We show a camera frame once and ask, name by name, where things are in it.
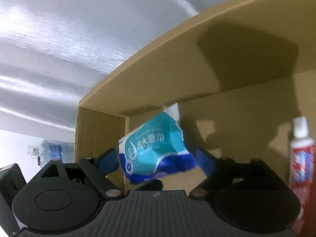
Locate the red toothpaste tube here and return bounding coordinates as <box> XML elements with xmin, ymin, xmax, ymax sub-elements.
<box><xmin>288</xmin><ymin>117</ymin><xmax>316</xmax><ymax>237</ymax></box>

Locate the teal and blue wipes packet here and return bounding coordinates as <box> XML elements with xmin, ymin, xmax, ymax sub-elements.
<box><xmin>118</xmin><ymin>103</ymin><xmax>198</xmax><ymax>185</ymax></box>

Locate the grey curtain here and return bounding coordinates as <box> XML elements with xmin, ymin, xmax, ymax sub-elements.
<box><xmin>0</xmin><ymin>0</ymin><xmax>299</xmax><ymax>144</ymax></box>

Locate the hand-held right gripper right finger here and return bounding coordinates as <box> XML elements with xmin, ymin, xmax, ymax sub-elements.
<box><xmin>189</xmin><ymin>148</ymin><xmax>274</xmax><ymax>200</ymax></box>

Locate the blue water bottle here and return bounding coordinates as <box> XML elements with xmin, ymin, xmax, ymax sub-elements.
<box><xmin>37</xmin><ymin>139</ymin><xmax>76</xmax><ymax>165</ymax></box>

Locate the brown cardboard box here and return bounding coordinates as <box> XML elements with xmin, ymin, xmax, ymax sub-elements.
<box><xmin>75</xmin><ymin>0</ymin><xmax>316</xmax><ymax>237</ymax></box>

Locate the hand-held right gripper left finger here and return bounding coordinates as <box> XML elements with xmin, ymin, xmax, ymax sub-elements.
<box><xmin>39</xmin><ymin>148</ymin><xmax>125</xmax><ymax>200</ymax></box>

